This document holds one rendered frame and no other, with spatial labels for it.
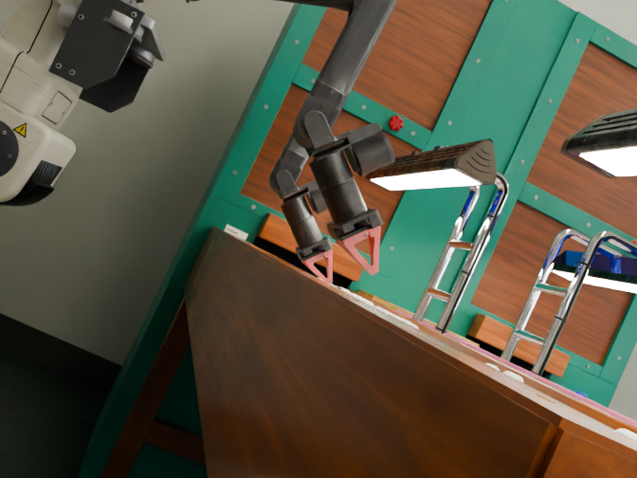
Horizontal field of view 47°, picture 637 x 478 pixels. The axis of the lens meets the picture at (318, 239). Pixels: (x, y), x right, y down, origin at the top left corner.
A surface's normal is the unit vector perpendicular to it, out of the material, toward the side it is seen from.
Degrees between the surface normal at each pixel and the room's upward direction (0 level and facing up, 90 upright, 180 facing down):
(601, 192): 90
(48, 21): 90
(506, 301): 90
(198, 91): 90
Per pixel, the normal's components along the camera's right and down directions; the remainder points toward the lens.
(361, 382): -0.88, -0.42
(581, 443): 0.19, 0.05
